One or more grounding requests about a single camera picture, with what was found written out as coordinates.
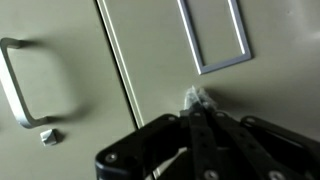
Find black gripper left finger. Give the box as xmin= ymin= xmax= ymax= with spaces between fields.
xmin=94 ymin=85 xmax=218 ymax=180

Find silver drawer handle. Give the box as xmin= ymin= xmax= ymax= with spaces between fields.
xmin=0 ymin=37 xmax=50 ymax=130

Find silver drawer thumb latch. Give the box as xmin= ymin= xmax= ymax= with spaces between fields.
xmin=39 ymin=128 xmax=59 ymax=147

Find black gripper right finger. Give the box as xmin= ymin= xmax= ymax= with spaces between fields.
xmin=196 ymin=87 xmax=320 ymax=180

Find beige drawer with label frame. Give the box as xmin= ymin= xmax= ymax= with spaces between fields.
xmin=95 ymin=0 xmax=320 ymax=144

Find empty silver label frame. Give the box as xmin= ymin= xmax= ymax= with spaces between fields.
xmin=176 ymin=0 xmax=253 ymax=76

